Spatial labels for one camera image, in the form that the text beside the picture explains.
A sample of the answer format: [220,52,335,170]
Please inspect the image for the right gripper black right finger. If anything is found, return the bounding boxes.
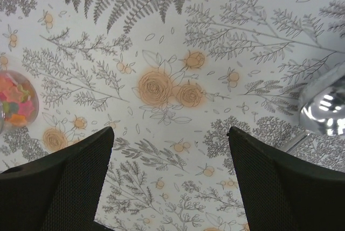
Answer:
[227,127,344,230]

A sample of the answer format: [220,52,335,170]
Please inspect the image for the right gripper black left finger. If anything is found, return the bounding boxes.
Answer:
[1,127,114,230]

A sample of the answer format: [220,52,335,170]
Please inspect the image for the silver metal scoop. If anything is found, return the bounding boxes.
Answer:
[285,67,345,152]

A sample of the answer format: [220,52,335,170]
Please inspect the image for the floral patterned table mat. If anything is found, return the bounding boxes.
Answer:
[1,0,344,230]

